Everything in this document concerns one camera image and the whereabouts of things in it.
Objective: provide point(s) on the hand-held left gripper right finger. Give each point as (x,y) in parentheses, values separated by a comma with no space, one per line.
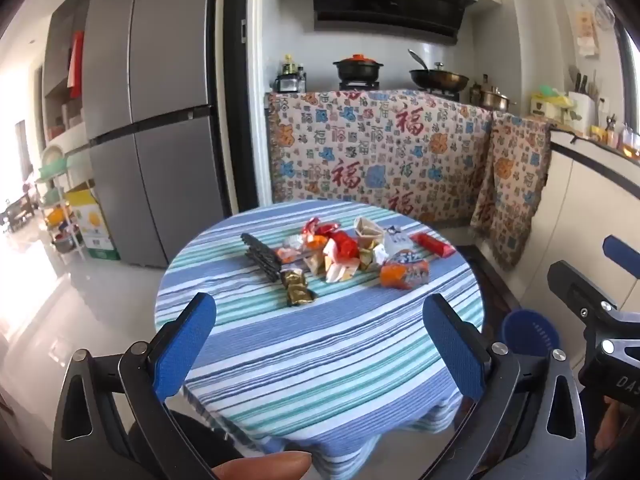
(454,345)

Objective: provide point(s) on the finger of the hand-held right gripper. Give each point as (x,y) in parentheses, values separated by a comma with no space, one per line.
(575,285)
(622,257)

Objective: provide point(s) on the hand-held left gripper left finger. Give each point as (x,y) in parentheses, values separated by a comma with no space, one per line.
(186,342)

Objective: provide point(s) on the blue plastic basket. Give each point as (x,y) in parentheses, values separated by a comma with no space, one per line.
(525,332)

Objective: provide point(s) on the clear cartoon plastic box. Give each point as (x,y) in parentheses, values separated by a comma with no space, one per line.
(397,241)

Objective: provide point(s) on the person's right hand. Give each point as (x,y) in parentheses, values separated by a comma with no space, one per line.
(612,427)

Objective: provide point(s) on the person's left hand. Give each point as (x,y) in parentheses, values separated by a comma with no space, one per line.
(270,466)

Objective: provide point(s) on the orange blue snack packet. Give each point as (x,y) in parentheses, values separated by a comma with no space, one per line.
(405,274)

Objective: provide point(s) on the long red snack packet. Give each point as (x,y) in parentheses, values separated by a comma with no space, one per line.
(432,245)

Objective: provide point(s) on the narrow printed cloth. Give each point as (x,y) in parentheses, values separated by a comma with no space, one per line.
(515,185)

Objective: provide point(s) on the green gold wrapper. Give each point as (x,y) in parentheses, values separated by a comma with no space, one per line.
(372,257)

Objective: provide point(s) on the row of counter bottles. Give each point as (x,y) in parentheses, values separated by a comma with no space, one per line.
(620,137)

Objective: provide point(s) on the gold foil wrapper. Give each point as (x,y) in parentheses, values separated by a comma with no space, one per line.
(296,289)

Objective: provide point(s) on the blue striped tablecloth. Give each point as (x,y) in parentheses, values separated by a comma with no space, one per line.
(325,350)

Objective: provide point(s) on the white orange wrapper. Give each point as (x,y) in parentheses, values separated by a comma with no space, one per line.
(341,271)

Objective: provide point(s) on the small orange wrapper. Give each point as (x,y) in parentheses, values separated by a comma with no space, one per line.
(291,251)

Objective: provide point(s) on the beige paper carton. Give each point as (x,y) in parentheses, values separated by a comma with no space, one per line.
(369,232)

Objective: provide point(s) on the yellow cardboard box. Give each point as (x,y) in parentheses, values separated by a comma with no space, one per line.
(95,225)

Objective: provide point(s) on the white knife block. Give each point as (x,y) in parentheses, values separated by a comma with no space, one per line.
(582,107)

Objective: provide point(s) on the yellow green box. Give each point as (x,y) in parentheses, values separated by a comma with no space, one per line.
(547,105)

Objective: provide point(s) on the red white candy wrapper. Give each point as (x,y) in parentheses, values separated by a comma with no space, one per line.
(317,227)

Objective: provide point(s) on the storage rack with basins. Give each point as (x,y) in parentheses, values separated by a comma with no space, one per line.
(55,195)

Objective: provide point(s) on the steel pot with lid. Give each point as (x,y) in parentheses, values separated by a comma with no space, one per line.
(490,100)

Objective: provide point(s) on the wide printed cloth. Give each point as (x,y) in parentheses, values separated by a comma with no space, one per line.
(375,150)

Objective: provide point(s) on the grey refrigerator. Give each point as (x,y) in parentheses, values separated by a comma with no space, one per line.
(150,85)

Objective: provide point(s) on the condiment bottle rack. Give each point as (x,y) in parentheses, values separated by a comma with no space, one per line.
(290,80)

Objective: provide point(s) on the black pot with orange lid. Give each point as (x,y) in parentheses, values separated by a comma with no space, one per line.
(357,67)

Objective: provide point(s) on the open shelf cabinet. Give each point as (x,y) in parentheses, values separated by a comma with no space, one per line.
(60,60)

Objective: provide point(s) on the black range hood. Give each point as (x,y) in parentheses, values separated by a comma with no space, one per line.
(390,5)

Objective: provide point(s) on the wall calendar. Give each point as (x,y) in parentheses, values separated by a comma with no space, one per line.
(585,32)

